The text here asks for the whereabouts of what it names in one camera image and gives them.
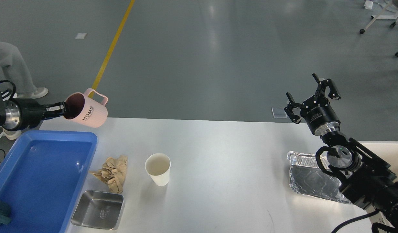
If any person in grey trousers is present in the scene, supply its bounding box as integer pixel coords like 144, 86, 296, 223
0, 41, 48, 140

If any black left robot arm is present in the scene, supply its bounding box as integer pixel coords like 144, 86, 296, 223
0, 80, 70, 131

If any pink mug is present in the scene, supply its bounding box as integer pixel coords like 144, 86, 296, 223
63, 88, 108, 128

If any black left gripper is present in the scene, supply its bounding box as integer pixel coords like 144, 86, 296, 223
2, 98, 67, 131

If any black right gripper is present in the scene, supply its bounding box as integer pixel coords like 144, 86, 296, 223
284, 73, 341, 136

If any aluminium foil tray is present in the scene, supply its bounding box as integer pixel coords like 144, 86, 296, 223
286, 151, 351, 205

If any blue plastic tray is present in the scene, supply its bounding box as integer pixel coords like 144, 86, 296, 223
0, 130, 97, 233

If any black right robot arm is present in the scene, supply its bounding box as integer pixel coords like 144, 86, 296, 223
284, 74, 398, 233

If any white bin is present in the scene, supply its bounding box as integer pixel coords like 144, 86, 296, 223
360, 141, 398, 181

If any white wheeled frame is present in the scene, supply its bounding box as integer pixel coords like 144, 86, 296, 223
359, 0, 398, 35

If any crumpled brown paper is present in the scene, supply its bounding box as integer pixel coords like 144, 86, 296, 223
89, 155, 128, 194

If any square steel container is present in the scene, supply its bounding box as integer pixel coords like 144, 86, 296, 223
71, 190, 125, 230

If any white paper cup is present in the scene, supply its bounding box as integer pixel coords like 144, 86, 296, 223
145, 153, 172, 187

